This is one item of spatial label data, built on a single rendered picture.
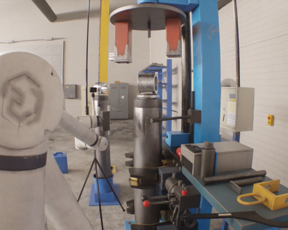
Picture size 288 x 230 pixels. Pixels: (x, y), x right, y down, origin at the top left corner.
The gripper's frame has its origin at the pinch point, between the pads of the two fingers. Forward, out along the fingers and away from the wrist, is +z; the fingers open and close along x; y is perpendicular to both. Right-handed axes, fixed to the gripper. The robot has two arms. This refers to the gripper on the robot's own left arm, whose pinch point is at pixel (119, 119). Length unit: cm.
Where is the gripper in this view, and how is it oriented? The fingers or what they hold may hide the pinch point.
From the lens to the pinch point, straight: 154.7
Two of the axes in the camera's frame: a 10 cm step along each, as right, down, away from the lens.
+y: -5.1, -0.9, 8.6
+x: 0.0, 9.9, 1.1
